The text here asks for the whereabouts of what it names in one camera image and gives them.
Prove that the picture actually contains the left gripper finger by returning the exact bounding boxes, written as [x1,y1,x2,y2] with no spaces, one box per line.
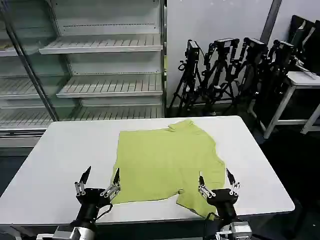
[73,165,92,196]
[99,167,122,200]

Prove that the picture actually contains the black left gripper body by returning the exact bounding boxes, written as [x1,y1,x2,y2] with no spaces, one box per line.
[75,188,113,222]

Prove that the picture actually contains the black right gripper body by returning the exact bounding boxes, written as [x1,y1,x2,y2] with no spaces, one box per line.
[206,188,240,221]

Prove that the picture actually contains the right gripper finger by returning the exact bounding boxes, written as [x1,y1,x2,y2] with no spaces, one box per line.
[225,167,242,196]
[197,175,217,199]

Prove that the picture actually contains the lime green shirt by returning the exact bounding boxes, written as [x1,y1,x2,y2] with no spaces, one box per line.
[110,119,226,222]

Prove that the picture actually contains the white empty display shelf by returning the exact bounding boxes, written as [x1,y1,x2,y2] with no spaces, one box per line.
[38,0,166,121]

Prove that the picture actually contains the glass-sided display cabinet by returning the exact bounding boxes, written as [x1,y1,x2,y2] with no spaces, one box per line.
[0,0,61,149]

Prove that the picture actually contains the small white side table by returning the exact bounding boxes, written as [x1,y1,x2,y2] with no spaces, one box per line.
[262,70,320,140]

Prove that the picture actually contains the black computer monitor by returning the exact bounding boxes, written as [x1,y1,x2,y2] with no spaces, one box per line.
[289,14,316,65]
[301,19,320,76]

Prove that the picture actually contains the grey metal pole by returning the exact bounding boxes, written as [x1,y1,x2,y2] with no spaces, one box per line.
[259,0,283,43]

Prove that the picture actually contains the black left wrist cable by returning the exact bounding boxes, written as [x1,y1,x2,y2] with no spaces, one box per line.
[95,203,114,221]

